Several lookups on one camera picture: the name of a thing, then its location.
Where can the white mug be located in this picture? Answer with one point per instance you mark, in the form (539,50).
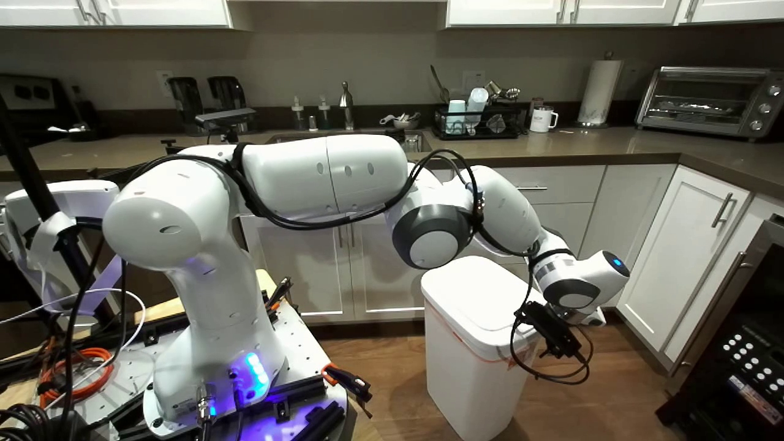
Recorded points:
(542,121)

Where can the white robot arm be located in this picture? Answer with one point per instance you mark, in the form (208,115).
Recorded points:
(175,217)

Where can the silver toaster oven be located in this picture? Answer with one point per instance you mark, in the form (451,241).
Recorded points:
(726,101)

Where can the black dish rack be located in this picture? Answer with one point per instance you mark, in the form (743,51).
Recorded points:
(495,121)

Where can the paper towel roll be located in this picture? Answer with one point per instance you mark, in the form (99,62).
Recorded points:
(599,90)

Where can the chrome sink faucet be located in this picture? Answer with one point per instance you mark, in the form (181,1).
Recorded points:
(345,106)

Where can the perforated metal robot base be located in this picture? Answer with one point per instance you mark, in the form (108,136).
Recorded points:
(304,400)

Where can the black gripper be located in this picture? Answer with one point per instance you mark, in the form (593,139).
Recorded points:
(551,329)

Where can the white lower cabinets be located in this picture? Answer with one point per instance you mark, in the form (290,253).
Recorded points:
(353,275)

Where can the white plastic dustbin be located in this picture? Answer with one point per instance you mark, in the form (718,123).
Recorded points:
(469,310)

